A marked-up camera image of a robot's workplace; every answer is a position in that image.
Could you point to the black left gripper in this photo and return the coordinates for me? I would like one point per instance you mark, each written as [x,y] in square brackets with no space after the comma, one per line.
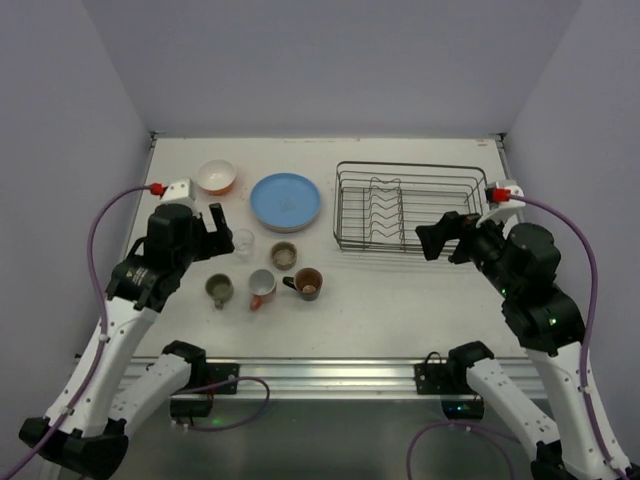
[211,238]

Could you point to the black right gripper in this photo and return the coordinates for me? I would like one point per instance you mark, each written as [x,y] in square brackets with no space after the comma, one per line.
[460,239]

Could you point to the clear glass tumbler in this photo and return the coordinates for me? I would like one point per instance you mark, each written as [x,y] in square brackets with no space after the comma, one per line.
[244,241]

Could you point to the grey green mug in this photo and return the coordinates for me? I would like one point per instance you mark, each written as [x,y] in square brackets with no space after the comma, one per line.
[220,290]

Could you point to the orange bowl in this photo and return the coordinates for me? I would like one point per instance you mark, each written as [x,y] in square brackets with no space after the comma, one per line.
[216,177]

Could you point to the pink mug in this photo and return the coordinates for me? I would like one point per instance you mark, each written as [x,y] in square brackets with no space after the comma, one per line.
[262,287]

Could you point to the speckled ceramic cup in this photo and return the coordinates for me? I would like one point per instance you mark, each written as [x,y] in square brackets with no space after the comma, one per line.
[284,255]

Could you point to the blue plate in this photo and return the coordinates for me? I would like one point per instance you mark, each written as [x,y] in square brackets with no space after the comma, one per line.
[285,199]

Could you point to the black mug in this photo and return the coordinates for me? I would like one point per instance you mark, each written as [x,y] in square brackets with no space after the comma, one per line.
[307,282]

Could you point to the purple plate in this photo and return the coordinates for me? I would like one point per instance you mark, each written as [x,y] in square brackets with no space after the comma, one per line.
[285,230]

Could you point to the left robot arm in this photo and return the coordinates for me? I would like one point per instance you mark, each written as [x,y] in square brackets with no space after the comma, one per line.
[88,428]

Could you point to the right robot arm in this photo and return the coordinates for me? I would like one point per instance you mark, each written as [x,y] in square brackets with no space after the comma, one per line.
[575,441]

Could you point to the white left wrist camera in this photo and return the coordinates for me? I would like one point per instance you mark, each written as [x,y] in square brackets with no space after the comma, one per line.
[181,192]

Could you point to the dark wire dish rack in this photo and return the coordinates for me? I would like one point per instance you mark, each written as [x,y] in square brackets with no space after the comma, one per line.
[378,205]

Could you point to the black right base bracket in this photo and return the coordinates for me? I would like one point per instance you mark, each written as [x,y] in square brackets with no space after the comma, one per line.
[434,376]

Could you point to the black base bracket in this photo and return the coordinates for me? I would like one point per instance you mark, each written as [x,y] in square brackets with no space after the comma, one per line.
[434,376]
[220,372]

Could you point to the black left base bracket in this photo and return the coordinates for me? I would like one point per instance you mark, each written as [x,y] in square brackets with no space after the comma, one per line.
[220,372]

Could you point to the aluminium mounting rail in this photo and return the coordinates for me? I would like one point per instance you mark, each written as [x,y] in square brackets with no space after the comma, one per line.
[325,375]

